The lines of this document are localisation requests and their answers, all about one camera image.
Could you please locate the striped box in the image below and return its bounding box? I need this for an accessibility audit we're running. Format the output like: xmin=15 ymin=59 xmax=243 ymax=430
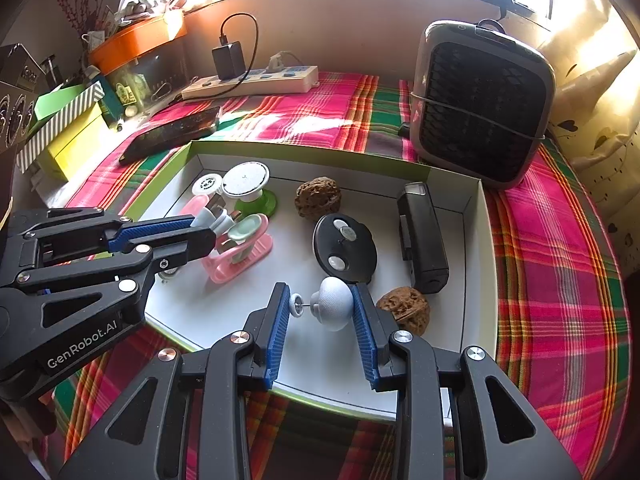
xmin=16 ymin=81 xmax=104 ymax=174

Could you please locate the white knob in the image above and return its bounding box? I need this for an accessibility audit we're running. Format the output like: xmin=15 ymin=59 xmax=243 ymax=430
xmin=288 ymin=276 xmax=354 ymax=332

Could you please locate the orange tray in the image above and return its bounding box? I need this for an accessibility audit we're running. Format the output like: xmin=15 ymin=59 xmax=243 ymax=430
xmin=88 ymin=10 xmax=186 ymax=75

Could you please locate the brown walnut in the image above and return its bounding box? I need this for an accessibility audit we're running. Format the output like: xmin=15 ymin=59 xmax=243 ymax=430
xmin=294 ymin=177 xmax=342 ymax=222
xmin=376 ymin=286 xmax=431 ymax=337

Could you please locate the grey portable fan heater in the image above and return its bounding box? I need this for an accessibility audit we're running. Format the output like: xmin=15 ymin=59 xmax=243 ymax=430
xmin=399 ymin=20 xmax=555 ymax=188

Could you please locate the yellow box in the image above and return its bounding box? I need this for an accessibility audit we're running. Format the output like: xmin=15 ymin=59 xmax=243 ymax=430
xmin=37 ymin=104 xmax=110 ymax=182

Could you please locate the green white cardboard tray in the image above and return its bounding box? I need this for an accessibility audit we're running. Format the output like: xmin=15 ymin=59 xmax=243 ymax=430
xmin=121 ymin=138 xmax=499 ymax=424

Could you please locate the cream heart curtain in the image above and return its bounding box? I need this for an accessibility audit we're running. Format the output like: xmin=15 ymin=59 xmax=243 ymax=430
xmin=540 ymin=0 xmax=639 ymax=278

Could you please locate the black smartphone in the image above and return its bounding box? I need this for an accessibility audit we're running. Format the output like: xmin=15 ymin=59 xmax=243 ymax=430
xmin=118 ymin=106 xmax=220 ymax=166

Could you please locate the black charger with cable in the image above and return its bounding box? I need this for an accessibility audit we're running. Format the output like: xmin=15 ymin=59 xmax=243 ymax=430
xmin=212 ymin=12 xmax=259 ymax=98

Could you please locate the pink plastic clip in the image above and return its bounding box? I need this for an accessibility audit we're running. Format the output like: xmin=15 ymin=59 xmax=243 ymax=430
xmin=179 ymin=194 xmax=226 ymax=217

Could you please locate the black rectangular device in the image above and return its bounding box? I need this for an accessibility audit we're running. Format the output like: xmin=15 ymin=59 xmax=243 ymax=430
xmin=397 ymin=182 xmax=449 ymax=295

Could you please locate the white power strip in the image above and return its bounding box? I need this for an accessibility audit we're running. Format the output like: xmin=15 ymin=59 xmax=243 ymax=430
xmin=181 ymin=66 xmax=319 ymax=100

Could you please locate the white green spool holder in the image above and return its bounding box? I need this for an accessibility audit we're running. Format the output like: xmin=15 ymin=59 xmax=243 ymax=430
xmin=222 ymin=160 xmax=278 ymax=218

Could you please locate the green box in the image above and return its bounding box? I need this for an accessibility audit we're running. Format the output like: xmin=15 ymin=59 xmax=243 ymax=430
xmin=35 ymin=84 xmax=92 ymax=120

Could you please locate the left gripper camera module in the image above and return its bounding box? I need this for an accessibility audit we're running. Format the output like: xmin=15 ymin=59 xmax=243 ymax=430
xmin=0 ymin=44 xmax=48 ymax=164

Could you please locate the white round bottle cap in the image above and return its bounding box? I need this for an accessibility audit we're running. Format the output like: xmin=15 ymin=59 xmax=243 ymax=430
xmin=191 ymin=174 xmax=222 ymax=197

